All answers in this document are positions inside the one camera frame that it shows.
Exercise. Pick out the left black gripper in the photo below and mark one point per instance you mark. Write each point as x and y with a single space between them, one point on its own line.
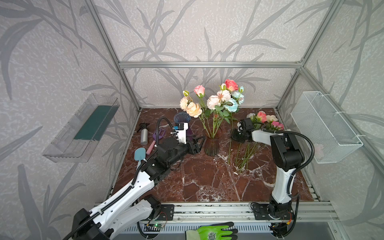
195 149

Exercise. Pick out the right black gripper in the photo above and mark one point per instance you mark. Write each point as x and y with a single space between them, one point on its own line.
233 135

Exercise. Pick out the red glass vase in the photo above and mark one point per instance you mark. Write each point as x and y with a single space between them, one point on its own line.
212 145

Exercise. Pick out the blue purple glass vase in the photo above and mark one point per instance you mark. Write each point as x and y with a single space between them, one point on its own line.
183 117

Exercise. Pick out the light blue flower stem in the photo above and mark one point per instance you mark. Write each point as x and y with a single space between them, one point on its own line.
230 100

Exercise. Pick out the white rose stem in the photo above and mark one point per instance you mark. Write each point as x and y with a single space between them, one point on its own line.
217 99

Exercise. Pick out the small pink rose stem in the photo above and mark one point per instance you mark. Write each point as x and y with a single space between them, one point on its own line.
205 116

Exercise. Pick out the pink red rose stem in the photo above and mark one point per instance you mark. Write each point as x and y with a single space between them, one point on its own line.
231 85

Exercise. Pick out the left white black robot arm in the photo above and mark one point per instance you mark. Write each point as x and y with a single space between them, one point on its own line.
128 205

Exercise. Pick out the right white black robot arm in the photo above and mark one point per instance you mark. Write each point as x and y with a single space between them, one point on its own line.
289 159

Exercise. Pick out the pink white flower bunch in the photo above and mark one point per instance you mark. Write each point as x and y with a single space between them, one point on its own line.
261 121

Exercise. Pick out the purple scissors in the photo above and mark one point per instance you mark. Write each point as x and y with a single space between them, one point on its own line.
159 135

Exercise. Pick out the pink purple garden fork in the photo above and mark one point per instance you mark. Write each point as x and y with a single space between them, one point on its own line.
149 150

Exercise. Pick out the spray bottle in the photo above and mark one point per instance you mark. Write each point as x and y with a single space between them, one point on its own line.
143 130

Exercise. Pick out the light blue spatula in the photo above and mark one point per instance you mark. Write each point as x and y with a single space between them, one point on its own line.
139 156

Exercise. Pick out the green work glove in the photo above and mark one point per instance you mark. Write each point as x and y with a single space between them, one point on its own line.
213 232

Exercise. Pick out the green circuit board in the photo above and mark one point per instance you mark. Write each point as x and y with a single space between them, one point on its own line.
156 227

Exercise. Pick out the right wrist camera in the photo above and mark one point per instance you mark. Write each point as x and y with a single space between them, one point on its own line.
245 125

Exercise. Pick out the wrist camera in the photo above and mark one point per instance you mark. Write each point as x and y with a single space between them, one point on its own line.
245 125
180 132

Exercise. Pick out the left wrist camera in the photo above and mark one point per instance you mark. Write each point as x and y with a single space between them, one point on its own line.
180 132

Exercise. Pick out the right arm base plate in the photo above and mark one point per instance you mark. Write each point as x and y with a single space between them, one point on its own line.
272 211

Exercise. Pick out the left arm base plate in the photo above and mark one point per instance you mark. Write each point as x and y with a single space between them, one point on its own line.
164 212

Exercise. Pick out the white wire mesh basket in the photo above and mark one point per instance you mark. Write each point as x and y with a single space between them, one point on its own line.
319 120

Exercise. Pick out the aluminium front rail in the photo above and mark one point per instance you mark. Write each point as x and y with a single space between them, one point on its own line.
237 212

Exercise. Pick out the aluminium cage frame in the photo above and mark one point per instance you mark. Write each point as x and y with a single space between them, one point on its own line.
299 66

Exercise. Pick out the clear plastic wall shelf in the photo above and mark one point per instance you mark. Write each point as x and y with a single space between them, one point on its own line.
79 138

